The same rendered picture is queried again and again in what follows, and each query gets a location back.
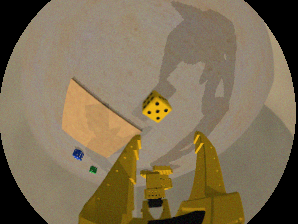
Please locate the tan mat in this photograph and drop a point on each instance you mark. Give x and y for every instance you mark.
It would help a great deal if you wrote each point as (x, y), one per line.
(92, 123)

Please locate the green die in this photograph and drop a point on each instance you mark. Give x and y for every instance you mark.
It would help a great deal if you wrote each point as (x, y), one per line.
(93, 169)

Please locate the blue die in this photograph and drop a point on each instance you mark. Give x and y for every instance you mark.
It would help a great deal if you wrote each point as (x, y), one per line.
(78, 154)

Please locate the yellow die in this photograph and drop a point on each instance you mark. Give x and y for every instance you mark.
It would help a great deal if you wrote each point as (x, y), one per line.
(156, 106)

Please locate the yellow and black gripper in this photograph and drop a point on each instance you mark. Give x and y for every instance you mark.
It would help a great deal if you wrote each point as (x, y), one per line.
(113, 201)

